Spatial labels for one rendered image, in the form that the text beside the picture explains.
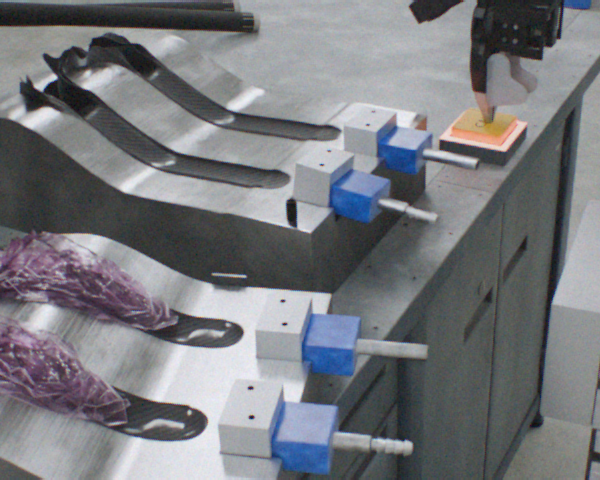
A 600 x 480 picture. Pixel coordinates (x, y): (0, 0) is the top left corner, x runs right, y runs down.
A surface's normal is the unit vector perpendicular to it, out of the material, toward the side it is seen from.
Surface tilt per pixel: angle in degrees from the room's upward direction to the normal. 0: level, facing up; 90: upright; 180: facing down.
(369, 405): 90
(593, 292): 0
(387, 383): 90
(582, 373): 90
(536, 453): 0
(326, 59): 0
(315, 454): 90
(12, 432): 26
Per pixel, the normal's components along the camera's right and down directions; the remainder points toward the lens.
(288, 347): -0.20, 0.52
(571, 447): -0.04, -0.85
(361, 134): -0.48, 0.48
